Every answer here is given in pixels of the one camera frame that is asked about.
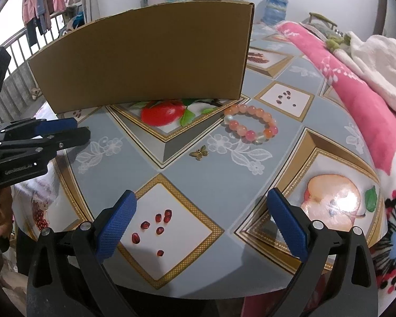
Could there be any pink floral blanket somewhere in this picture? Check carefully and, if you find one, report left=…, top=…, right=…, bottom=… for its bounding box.
left=275, top=20, right=396, bottom=301

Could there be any metal balcony railing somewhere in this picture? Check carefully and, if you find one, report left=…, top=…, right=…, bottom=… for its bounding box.
left=0, top=5, right=86, bottom=116

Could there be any pink beaded bracelet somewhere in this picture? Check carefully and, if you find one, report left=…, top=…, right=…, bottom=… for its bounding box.
left=223, top=103, right=279, bottom=145

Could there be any brown cardboard box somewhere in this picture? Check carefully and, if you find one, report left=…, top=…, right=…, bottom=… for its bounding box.
left=27, top=2, right=255, bottom=114

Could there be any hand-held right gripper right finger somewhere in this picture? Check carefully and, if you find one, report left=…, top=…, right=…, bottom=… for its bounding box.
left=267, top=188, right=380, bottom=317

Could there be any white towel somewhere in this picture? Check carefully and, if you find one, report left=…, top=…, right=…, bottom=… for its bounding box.
left=333, top=31, right=396, bottom=126

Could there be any olive green cloth bundle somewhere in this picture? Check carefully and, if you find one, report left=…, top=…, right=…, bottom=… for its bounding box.
left=326, top=35, right=352, bottom=51

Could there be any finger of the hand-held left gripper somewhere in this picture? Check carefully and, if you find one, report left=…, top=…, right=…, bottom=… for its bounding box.
left=0, top=116, right=79, bottom=141
left=0, top=128, right=91, bottom=159

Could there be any olive green handle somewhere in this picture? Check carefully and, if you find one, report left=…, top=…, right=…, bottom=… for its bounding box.
left=308, top=12, right=338, bottom=29

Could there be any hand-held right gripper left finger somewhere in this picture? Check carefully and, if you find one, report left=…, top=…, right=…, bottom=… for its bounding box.
left=26, top=190, right=137, bottom=317

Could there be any row of hanging clothes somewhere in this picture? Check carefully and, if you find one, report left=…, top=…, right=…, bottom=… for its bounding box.
left=21, top=0, right=83, bottom=47

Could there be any person's left hand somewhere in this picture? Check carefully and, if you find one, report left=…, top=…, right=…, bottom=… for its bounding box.
left=0, top=187, right=14, bottom=238

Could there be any blue water jug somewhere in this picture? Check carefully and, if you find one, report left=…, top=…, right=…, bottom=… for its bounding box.
left=263, top=0, right=289, bottom=25

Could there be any gold bee charm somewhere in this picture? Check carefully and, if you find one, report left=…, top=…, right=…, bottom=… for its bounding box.
left=189, top=145, right=209, bottom=161

